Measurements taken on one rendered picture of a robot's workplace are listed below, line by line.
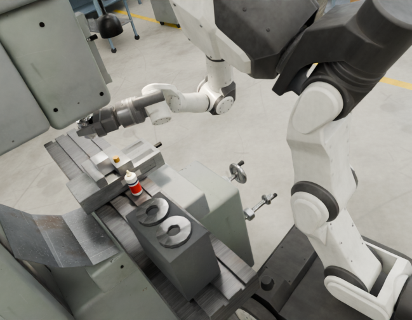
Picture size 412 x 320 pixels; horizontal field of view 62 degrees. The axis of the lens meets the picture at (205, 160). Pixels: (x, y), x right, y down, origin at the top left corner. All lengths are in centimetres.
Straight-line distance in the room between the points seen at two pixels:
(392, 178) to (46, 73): 217
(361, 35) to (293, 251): 94
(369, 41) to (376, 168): 198
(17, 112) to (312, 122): 70
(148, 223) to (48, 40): 51
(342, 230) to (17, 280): 92
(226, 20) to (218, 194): 88
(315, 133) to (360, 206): 159
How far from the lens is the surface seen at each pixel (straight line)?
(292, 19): 77
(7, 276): 106
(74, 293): 142
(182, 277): 90
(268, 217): 230
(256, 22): 74
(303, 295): 136
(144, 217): 93
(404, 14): 69
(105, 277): 129
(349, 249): 117
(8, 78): 94
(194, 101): 120
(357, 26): 70
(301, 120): 80
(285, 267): 139
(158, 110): 109
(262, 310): 132
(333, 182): 95
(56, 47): 97
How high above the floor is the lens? 178
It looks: 39 degrees down
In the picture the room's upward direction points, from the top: 16 degrees counter-clockwise
